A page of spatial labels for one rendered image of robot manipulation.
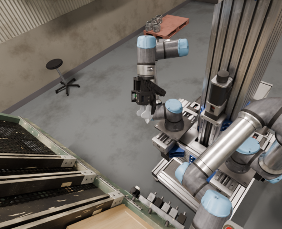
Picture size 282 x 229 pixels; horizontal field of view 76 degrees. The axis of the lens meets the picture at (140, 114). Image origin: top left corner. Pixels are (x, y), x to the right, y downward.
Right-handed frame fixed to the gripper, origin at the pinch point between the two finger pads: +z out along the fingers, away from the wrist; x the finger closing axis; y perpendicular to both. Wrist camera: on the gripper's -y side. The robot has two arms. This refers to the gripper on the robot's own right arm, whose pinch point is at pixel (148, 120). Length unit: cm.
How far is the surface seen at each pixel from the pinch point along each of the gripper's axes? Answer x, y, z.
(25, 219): -4, 52, 30
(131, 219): -12, 2, 66
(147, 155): -112, -83, 94
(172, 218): -8, -29, 78
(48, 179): -36, 41, 37
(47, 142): -110, 33, 46
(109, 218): -12, 16, 58
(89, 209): -13, 26, 47
